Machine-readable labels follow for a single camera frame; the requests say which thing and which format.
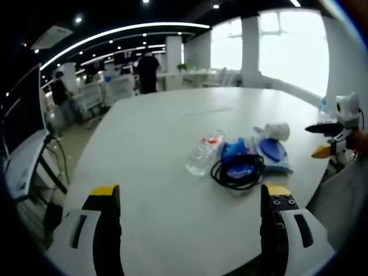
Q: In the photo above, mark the small water bottle blue label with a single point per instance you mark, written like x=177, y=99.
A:
x=324, y=104

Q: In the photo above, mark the person's right hand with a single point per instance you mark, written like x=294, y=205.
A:
x=359, y=141

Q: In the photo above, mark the white table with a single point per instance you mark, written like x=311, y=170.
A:
x=161, y=138

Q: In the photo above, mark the white paper cup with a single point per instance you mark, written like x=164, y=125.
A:
x=277, y=130

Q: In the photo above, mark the clear plastic water bottle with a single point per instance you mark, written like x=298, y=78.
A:
x=204, y=155

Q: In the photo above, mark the blue snack packet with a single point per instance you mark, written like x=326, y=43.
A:
x=234, y=149

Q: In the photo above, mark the blue wipes packet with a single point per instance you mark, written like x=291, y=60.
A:
x=273, y=156

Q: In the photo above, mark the green potted plant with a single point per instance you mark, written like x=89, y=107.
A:
x=181, y=68

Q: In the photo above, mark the ceiling air conditioner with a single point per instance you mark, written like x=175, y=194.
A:
x=50, y=38

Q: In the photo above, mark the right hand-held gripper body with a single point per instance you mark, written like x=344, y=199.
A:
x=347, y=107

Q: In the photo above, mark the person's white clothing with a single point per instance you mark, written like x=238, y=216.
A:
x=342, y=201

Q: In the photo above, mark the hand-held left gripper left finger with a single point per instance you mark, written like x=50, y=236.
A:
x=86, y=230

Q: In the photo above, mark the curved ceiling light strip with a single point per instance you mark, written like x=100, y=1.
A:
x=115, y=33

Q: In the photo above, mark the white chair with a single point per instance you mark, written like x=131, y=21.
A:
x=225, y=77

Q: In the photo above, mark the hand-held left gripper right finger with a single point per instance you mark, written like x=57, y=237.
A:
x=290, y=230

